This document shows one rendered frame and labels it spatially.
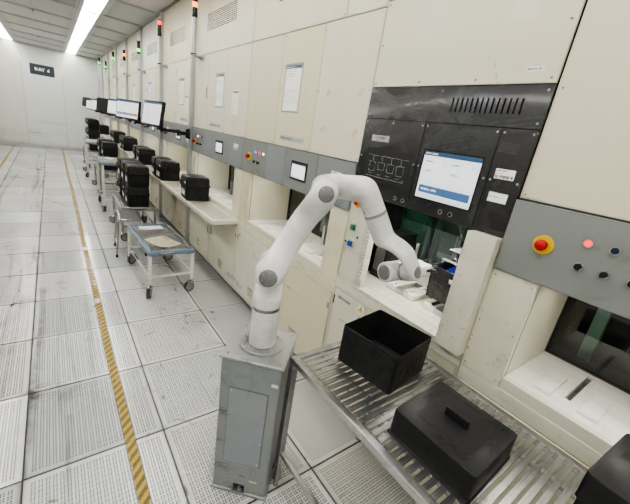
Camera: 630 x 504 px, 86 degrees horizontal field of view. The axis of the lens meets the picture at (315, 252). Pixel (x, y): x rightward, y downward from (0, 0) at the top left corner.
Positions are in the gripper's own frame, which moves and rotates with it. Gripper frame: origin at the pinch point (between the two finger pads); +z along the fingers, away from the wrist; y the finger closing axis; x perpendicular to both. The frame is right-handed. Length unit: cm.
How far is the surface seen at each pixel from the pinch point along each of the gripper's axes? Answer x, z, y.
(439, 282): -14.5, 22.1, -5.2
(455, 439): -33, -44, 50
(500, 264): 11.5, 1.0, 28.6
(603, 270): 21, 1, 58
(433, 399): -33, -35, 36
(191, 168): -13, 4, -360
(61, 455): -119, -143, -80
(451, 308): -13.1, -3.1, 17.3
